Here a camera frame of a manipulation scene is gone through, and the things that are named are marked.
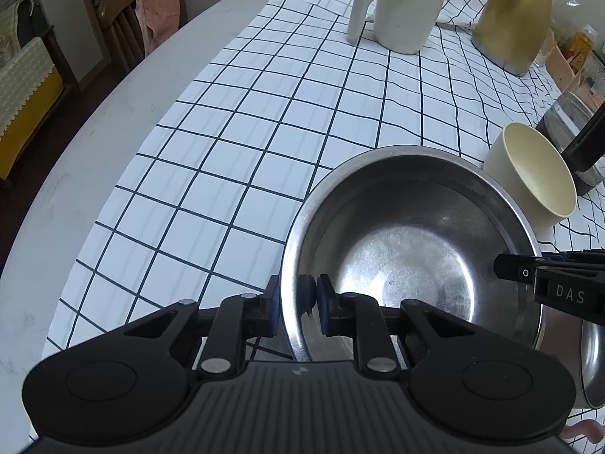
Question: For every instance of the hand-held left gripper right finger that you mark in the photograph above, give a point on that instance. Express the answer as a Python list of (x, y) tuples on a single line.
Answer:
[(324, 307)]

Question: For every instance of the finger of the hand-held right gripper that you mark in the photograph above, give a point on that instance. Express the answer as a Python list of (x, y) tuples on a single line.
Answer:
[(513, 267)]

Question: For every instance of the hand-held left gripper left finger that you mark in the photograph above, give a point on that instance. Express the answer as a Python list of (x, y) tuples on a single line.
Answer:
[(272, 314)]

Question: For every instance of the pink pot with steel liner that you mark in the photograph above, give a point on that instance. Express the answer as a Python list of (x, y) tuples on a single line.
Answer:
[(593, 364)]

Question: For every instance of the cream bowl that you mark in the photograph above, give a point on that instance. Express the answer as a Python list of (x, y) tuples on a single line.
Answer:
[(534, 175)]

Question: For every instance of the stainless steel bowl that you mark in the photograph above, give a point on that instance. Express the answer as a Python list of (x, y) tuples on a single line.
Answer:
[(416, 246)]

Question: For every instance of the glass electric kettle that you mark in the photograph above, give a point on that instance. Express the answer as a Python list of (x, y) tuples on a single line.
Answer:
[(583, 137)]

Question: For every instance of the grey drawer cabinet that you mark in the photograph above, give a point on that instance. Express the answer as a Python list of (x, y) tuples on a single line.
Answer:
[(562, 64)]

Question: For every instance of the white checked tablecloth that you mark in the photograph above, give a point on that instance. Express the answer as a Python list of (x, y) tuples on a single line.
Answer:
[(264, 104)]

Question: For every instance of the orange bottle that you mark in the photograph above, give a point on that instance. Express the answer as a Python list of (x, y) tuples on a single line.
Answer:
[(581, 47)]

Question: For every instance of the gold thermos jug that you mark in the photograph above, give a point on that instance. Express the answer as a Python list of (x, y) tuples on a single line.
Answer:
[(515, 23)]

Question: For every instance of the white mug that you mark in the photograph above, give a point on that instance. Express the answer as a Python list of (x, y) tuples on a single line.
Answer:
[(406, 14)]

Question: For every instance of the pink towel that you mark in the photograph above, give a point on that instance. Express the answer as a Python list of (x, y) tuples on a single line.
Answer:
[(156, 4)]

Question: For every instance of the wooden chair with towel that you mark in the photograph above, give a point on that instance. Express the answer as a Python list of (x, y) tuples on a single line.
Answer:
[(118, 19)]

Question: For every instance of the yellow quilted cushion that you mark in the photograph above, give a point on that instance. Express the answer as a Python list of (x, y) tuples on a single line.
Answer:
[(23, 85)]

